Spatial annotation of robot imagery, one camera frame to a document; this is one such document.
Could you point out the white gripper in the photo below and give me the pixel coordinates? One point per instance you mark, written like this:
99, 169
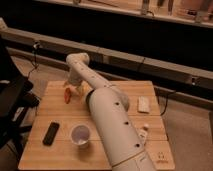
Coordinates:
76, 80

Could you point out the red orange pepper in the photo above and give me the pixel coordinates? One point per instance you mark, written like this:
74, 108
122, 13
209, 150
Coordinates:
67, 95

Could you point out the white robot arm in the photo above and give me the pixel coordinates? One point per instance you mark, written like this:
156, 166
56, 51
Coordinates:
108, 106

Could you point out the white sponge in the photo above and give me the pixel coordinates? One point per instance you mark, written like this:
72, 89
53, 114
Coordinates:
143, 104

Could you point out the white paper cup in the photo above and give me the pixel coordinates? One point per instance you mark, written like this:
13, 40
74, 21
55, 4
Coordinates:
80, 136

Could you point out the wooden table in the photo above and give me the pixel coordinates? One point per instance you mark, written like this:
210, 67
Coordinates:
63, 155

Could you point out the black remote control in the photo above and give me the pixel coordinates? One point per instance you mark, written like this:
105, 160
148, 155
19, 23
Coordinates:
50, 134

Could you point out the black office chair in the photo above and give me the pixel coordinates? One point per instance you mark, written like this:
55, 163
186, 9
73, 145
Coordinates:
15, 100

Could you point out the white plastic bottle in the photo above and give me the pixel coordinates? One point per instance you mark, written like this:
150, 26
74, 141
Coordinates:
143, 133

